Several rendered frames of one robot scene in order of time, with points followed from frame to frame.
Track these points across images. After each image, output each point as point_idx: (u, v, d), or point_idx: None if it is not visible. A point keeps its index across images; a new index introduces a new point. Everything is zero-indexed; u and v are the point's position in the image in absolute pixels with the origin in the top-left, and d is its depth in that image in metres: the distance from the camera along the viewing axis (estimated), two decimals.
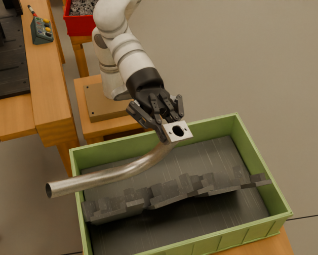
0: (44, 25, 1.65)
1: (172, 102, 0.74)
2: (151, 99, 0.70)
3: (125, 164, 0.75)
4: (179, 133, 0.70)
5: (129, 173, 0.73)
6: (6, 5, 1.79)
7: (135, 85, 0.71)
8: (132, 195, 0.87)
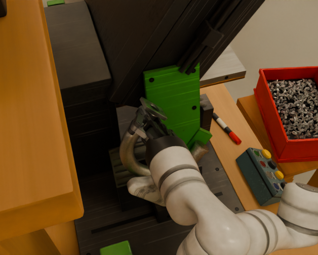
0: (270, 165, 0.93)
1: (142, 129, 0.62)
2: None
3: (134, 171, 0.75)
4: None
5: (136, 161, 0.77)
6: None
7: None
8: None
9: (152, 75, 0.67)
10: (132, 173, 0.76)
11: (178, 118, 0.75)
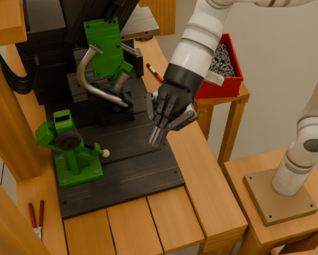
0: None
1: (185, 112, 0.66)
2: (161, 98, 0.68)
3: (86, 87, 1.24)
4: (89, 48, 1.17)
5: (88, 83, 1.26)
6: None
7: (163, 76, 0.69)
8: None
9: (88, 23, 1.15)
10: (85, 89, 1.24)
11: (108, 53, 1.23)
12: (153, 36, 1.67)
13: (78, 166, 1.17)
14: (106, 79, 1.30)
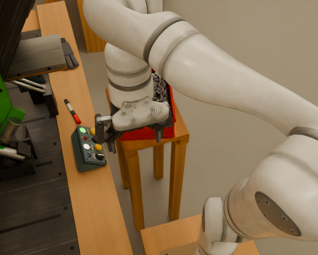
0: (92, 139, 1.16)
1: (106, 123, 0.64)
2: None
3: None
4: None
5: None
6: (35, 100, 1.29)
7: None
8: None
9: None
10: None
11: None
12: (78, 64, 1.43)
13: None
14: None
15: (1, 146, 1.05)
